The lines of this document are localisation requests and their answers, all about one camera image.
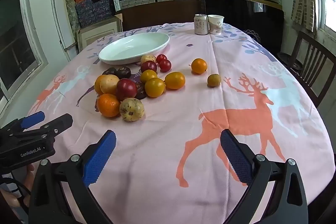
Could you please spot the large dark red plum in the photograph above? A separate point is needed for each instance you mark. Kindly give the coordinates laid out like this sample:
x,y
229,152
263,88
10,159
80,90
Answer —
x,y
126,88

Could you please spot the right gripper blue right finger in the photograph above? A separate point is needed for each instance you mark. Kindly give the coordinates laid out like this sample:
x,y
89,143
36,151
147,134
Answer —
x,y
287,202

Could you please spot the yellow orange fruit centre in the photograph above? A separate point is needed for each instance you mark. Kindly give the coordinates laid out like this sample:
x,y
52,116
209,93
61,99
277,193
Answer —
x,y
154,87

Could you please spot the framed picture leaning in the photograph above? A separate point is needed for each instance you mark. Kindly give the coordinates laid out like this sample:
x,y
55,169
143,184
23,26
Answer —
x,y
88,35

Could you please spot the window with grey frame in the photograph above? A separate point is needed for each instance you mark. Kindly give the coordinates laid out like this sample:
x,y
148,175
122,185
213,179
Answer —
x,y
22,56

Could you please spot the dark wooden chair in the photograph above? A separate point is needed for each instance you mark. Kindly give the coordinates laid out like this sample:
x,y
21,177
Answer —
x,y
307,72

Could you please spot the small red plum back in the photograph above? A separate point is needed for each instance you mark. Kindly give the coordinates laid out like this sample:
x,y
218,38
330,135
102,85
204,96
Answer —
x,y
160,58

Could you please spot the lone orange with stem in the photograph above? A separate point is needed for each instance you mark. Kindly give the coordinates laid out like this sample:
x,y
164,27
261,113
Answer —
x,y
198,66

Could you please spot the small yellow orange fruit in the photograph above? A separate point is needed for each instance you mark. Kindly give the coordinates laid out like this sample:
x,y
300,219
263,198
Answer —
x,y
147,75

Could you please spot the yellow orange fruit right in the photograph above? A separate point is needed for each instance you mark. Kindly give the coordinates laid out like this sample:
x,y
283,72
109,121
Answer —
x,y
175,80

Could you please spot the pale speckled passion fruit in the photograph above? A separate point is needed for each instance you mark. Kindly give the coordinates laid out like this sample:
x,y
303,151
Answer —
x,y
132,109

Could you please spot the orange mandarin front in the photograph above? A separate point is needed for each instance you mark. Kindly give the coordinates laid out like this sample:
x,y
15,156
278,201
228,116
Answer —
x,y
108,105

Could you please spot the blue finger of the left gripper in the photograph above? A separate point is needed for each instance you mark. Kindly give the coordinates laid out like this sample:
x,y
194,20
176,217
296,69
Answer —
x,y
31,120
57,126

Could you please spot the pink drink can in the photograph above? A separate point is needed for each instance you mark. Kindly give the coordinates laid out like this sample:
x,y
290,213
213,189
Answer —
x,y
201,24

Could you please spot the white oval plate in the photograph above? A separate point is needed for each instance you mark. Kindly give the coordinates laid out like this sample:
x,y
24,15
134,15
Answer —
x,y
130,49

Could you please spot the pale speckled fruit by plate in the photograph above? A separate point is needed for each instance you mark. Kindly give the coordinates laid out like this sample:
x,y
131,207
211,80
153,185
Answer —
x,y
146,58

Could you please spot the white board leaning on wall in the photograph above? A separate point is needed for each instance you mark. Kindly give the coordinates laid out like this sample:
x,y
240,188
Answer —
x,y
62,23

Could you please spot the dark wooden cabinet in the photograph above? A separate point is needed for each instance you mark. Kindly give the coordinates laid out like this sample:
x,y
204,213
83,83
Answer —
x,y
159,13

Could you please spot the pale yellow round fruit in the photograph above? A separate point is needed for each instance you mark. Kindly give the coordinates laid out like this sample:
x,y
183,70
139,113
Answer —
x,y
108,84

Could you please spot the brownish green round fruit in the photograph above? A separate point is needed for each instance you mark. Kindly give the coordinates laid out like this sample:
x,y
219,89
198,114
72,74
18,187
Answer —
x,y
213,80

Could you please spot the person's left hand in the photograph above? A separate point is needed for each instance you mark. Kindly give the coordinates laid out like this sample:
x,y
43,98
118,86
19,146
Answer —
x,y
12,197

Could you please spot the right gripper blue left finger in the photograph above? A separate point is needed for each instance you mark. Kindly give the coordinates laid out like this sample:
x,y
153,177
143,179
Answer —
x,y
48,202

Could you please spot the white paper cup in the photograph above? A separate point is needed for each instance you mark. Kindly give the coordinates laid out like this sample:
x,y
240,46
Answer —
x,y
215,24

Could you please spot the dark red plum rear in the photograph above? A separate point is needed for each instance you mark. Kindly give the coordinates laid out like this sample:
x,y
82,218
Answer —
x,y
149,65

